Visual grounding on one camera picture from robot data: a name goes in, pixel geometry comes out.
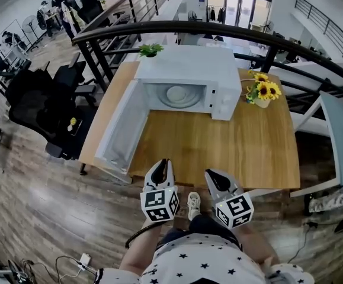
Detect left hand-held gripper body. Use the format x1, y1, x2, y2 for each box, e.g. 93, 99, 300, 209
140, 161, 180, 223

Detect round microwave turntable plate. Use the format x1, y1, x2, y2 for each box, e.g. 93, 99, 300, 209
155, 83, 202, 108

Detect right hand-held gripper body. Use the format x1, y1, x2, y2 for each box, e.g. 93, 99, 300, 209
204, 169, 255, 230

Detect floral patterned cloth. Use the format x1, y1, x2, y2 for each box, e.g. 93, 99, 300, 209
307, 184, 343, 214

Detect person's star print shirt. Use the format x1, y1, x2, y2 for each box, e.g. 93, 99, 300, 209
98, 233, 315, 284

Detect person's right forearm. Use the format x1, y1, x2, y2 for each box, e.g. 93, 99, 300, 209
233, 222, 280, 267

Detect person's left forearm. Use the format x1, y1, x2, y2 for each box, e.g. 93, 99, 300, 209
118, 217, 164, 277

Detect black office chair with armrests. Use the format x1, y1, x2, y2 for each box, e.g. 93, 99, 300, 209
53, 53, 98, 109

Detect person's dark trousers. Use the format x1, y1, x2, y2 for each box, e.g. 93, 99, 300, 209
158, 214, 243, 250

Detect white microwave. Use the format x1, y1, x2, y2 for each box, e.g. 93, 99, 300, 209
95, 44, 242, 180

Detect black balcony railing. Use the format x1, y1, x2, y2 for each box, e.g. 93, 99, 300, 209
294, 0, 343, 62

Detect sunflowers in white pot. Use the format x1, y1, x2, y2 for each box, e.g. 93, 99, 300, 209
245, 70, 283, 109

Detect black floor cable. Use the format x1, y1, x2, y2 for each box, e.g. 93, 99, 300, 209
286, 221, 319, 264

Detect white power strip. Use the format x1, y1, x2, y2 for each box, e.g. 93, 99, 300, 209
76, 253, 92, 271

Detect yellow and white small item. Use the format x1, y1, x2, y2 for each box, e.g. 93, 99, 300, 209
66, 117, 79, 133

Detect black curved metal railing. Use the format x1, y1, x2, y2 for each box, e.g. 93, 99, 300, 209
72, 20, 343, 121

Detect person's beige sneaker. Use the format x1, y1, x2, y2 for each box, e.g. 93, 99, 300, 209
187, 191, 202, 221

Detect glass entrance doors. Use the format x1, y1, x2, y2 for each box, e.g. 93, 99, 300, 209
207, 0, 275, 29

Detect large black office chair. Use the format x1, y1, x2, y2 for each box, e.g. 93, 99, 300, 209
4, 68, 82, 161

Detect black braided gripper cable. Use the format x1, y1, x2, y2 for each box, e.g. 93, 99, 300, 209
124, 220, 161, 250

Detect small green potted plant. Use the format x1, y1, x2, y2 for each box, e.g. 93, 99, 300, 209
137, 43, 165, 59

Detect hanging dark clothes rack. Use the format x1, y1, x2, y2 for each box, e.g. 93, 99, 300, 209
207, 5, 227, 24

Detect black standing fan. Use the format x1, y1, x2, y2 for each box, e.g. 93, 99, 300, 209
21, 14, 47, 52

